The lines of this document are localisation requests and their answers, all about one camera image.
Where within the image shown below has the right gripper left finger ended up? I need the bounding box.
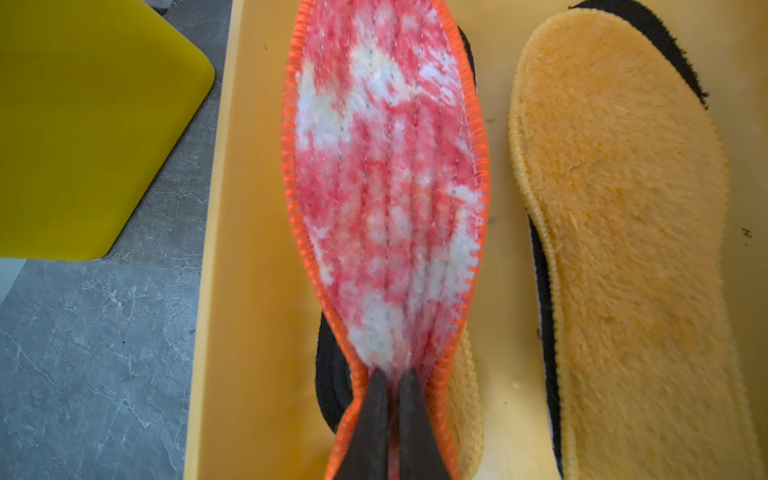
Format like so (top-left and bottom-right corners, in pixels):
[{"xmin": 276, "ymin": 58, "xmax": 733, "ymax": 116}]
[{"xmin": 335, "ymin": 369, "xmax": 388, "ymax": 480}]

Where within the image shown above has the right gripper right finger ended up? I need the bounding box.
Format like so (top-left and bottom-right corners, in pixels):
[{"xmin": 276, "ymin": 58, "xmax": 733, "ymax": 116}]
[{"xmin": 399, "ymin": 368, "xmax": 450, "ymax": 480}]

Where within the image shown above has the black insole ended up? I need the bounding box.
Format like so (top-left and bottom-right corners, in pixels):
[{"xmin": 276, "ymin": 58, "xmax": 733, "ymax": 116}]
[
  {"xmin": 529, "ymin": 0, "xmax": 707, "ymax": 477},
  {"xmin": 314, "ymin": 23, "xmax": 478, "ymax": 434}
]

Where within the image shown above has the red patterned insole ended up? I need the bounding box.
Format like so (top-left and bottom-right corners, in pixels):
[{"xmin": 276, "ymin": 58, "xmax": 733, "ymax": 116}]
[{"xmin": 281, "ymin": 1, "xmax": 490, "ymax": 479}]

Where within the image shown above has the yellow plastic storage tray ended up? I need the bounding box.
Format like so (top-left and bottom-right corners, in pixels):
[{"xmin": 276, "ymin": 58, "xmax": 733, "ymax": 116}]
[{"xmin": 184, "ymin": 1, "xmax": 767, "ymax": 479}]

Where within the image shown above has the yellow lidded box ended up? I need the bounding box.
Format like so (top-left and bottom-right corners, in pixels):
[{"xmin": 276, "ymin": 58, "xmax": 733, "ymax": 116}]
[{"xmin": 1, "ymin": 1, "xmax": 215, "ymax": 261}]

